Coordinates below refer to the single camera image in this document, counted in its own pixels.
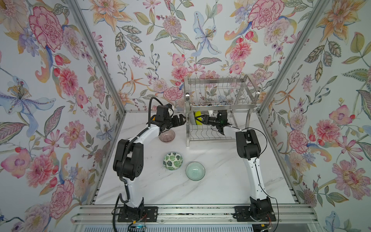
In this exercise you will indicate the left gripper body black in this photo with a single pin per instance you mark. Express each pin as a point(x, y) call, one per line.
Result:
point(166, 123)

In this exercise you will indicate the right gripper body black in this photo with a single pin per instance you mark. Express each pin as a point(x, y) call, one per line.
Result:
point(214, 121)

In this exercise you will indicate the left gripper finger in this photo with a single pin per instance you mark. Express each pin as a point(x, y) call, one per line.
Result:
point(177, 122)
point(179, 118)

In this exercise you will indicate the lime green plastic bowl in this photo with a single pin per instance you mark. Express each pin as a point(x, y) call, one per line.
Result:
point(196, 114)

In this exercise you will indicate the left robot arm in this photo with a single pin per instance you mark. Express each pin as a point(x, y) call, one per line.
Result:
point(129, 157)

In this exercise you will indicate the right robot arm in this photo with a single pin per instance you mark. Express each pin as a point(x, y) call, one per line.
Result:
point(249, 150)

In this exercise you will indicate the silver two-tier dish rack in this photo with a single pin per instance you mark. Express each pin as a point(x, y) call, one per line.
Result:
point(236, 95)

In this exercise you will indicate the purple striped glass bowl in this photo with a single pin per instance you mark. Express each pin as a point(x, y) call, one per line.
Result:
point(167, 136)

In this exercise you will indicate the green leaf pattern bowl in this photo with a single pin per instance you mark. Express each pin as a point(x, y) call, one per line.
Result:
point(172, 161)

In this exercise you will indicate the pale green glass bowl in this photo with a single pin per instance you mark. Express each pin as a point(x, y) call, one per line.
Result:
point(195, 171)

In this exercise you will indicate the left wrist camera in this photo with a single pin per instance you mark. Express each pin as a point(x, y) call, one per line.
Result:
point(170, 109)

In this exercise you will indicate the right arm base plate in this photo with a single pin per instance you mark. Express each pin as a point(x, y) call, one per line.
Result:
point(246, 214)

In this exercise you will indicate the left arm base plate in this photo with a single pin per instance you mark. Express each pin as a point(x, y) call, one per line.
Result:
point(146, 213)

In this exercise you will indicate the aluminium mounting rail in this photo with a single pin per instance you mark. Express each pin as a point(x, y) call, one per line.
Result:
point(199, 214)

